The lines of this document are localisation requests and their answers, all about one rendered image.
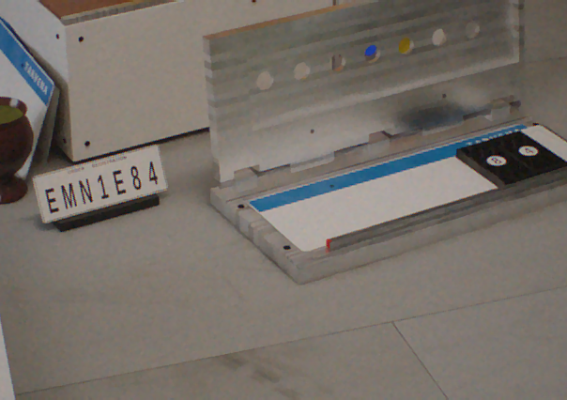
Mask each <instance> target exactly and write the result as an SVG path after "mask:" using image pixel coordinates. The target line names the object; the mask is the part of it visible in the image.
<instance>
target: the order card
mask: <svg viewBox="0 0 567 400"><path fill-rule="evenodd" d="M33 181H34V185H35V189H36V193H37V198H38V204H39V208H40V212H41V216H42V220H43V221H44V222H45V223H47V222H51V221H55V220H58V219H62V218H66V217H68V216H72V215H75V214H78V213H80V214H82V213H86V212H88V211H92V210H95V209H99V208H105V207H108V206H111V205H114V204H118V203H122V202H125V201H129V200H132V199H135V198H139V197H142V196H145V195H149V194H152V193H155V192H161V191H165V190H167V189H168V184H167V180H166V176H165V172H164V169H163V164H162V160H161V153H160V149H159V146H158V145H153V146H146V147H143V148H140V149H136V150H133V151H129V152H125V153H121V154H118V155H114V156H111V157H107V158H104V159H100V160H97V161H93V162H87V163H83V164H79V165H76V166H73V167H70V168H66V169H62V170H58V171H54V172H51V173H48V174H45V175H41V176H37V177H33Z"/></svg>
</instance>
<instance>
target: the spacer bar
mask: <svg viewBox="0 0 567 400"><path fill-rule="evenodd" d="M521 131H522V132H523V133H525V134H526V135H527V136H529V137H530V138H532V139H533V140H535V142H537V143H540V144H542V145H543V146H545V147H547V148H548V149H550V150H551V151H553V152H554V153H556V154H557V155H559V156H560V157H561V158H563V159H564V160H566V161H567V143H566V142H564V141H563V140H561V139H559V137H558V136H557V135H555V134H554V133H552V132H551V131H548V130H547V129H545V128H544V127H542V126H541V125H537V126H534V127H531V128H528V129H524V130H521Z"/></svg>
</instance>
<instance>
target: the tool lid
mask: <svg viewBox="0 0 567 400"><path fill-rule="evenodd" d="M472 21H473V22H474V23H475V24H476V30H475V32H474V34H473V35H471V36H469V37H468V36H467V35H466V25H467V24H468V23H469V22H472ZM437 29H442V30H443V39H442V41H440V43H439V44H438V45H435V44H434V42H433V35H434V33H435V32H436V30H437ZM405 37H409V39H410V47H409V49H408V50H407V51H406V52H405V53H404V54H401V52H400V50H399V45H400V42H401V41H402V39H403V38H405ZM202 43H203V54H204V65H205V76H206V87H207V108H208V120H209V129H210V141H211V152H212V163H213V174H214V178H216V179H217V180H219V181H220V182H224V181H227V180H229V179H233V178H234V171H235V170H238V169H245V168H249V167H253V169H256V170H258V171H259V172H260V171H264V170H267V169H273V168H277V167H280V166H283V165H287V164H288V165H289V168H290V169H289V170H287V172H289V173H292V172H296V171H298V170H302V169H309V168H313V167H316V166H319V165H322V164H326V163H329V162H333V160H334V155H333V151H336V150H340V149H343V148H347V147H351V146H356V145H359V144H363V143H367V142H369V134H370V133H374V132H376V131H382V130H384V131H385V132H387V133H389V134H391V135H394V134H396V133H400V132H403V131H410V130H415V129H419V128H421V129H422V133H420V135H421V136H424V135H427V134H430V133H434V132H441V131H446V130H449V129H452V128H456V127H460V126H462V125H463V124H464V117H463V115H469V114H472V113H476V112H479V111H481V110H485V109H488V108H492V101H493V100H499V99H503V98H505V99H506V100H509V101H512V102H515V101H519V100H524V99H525V56H524V0H357V1H353V2H349V3H344V4H341V5H337V6H333V7H328V8H321V9H318V10H314V11H310V12H305V13H301V14H300V13H298V14H293V15H289V16H285V17H282V18H278V19H274V20H270V21H265V22H261V23H254V24H250V25H246V26H241V27H238V28H235V29H230V30H226V31H222V32H219V33H214V34H210V35H206V36H202ZM373 45H374V46H375V47H376V55H375V58H374V59H372V60H371V61H367V60H366V59H365V52H366V49H367V48H368V47H370V46H373ZM335 54H340V55H341V56H342V64H341V66H340V67H339V68H338V69H336V70H331V69H330V68H329V61H330V59H331V57H332V56H333V55H335ZM299 63H305V64H306V67H307V71H306V74H305V75H304V76H303V77H302V78H301V79H298V80H296V79H295V77H294V68H295V66H296V65H297V64H299ZM265 71H267V72H269V74H270V82H269V83H268V85H267V86H265V87H262V88H260V87H258V85H257V78H258V76H259V75H260V74H261V73H263V72H265Z"/></svg>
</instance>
